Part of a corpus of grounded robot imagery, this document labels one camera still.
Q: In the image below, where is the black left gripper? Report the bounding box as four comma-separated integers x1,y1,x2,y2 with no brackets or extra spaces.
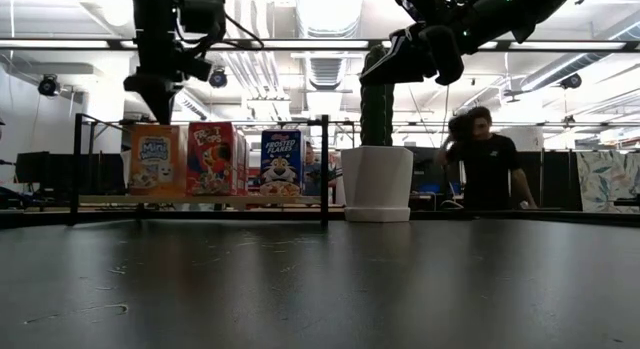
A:
123,36,186,126

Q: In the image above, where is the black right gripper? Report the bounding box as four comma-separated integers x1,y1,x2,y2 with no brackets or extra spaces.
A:
358,21,481,88

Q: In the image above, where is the orange Mini Wheats cereal box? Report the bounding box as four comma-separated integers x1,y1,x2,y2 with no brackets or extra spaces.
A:
128,123,187,197

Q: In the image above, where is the red Froot Loops cereal box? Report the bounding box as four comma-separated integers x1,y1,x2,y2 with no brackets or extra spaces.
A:
186,121,250,197

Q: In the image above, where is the blue Frosted Flakes cereal box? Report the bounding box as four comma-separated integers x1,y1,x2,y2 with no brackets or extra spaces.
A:
259,129,305,197

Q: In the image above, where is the white plant pot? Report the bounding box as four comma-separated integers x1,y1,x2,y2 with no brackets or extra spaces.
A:
340,145,415,224

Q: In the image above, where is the person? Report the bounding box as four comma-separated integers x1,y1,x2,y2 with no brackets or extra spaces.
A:
303,141,347,198
437,106,539,211

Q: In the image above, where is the black monitor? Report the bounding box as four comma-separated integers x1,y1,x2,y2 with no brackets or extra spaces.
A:
14,151,51,185

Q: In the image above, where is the black partition panel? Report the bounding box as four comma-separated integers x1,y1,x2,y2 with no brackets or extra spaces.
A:
517,149,584,212

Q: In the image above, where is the floral partition panel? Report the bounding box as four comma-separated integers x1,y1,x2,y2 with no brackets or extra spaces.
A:
576,151,640,214

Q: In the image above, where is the black table mat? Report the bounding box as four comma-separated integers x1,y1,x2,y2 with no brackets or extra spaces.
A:
0,218,640,349

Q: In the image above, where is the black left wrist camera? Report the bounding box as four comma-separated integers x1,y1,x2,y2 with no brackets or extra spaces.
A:
179,55,215,84

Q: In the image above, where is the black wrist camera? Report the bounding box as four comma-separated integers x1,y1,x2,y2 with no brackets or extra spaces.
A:
394,0,451,24
179,55,215,84

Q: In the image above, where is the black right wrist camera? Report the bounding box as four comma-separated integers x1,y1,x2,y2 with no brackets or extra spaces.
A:
394,0,451,24

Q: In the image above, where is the silver ceiling air duct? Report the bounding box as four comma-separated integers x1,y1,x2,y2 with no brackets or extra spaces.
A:
304,56,346,93

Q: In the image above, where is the black metal shelf frame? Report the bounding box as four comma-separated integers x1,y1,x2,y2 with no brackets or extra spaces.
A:
69,112,331,229

